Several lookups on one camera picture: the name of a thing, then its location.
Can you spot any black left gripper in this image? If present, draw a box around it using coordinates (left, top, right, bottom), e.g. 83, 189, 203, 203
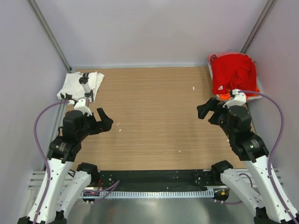
77, 107, 113, 140

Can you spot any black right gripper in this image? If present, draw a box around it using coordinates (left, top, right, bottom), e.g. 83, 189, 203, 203
197, 97, 236, 140

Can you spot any red t shirt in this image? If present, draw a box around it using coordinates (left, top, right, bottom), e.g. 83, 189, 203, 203
210, 54, 259, 95

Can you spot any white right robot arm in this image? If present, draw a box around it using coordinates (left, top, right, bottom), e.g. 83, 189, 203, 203
197, 98, 299, 224

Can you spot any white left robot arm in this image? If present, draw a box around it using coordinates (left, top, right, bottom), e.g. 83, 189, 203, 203
18, 108, 113, 224

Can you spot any orange t shirt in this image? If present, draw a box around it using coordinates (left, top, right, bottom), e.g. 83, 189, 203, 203
216, 85, 261, 102

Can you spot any folded white printed t shirt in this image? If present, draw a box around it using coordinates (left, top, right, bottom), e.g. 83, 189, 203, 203
57, 71, 105, 103

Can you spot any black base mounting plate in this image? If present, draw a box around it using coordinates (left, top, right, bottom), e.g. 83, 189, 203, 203
71, 169, 239, 189

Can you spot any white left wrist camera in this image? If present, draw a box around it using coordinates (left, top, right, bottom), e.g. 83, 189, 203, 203
73, 97, 93, 116

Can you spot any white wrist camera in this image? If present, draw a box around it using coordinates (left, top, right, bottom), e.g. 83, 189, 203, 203
73, 97, 93, 116
223, 89, 247, 108

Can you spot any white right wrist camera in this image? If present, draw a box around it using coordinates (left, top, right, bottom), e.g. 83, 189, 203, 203
223, 89, 247, 108

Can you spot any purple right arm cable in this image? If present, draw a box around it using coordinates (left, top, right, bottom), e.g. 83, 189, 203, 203
235, 90, 299, 222

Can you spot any slotted grey cable duct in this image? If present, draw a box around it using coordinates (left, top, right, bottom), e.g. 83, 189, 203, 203
81, 189, 214, 200

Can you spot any aluminium left frame post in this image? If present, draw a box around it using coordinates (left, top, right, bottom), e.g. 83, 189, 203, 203
27, 0, 72, 72

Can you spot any aluminium frame post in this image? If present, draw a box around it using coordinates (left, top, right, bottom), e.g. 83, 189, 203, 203
241, 0, 277, 54
27, 0, 72, 72

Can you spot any aluminium right frame post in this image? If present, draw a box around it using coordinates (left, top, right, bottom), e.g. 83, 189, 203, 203
241, 0, 277, 54

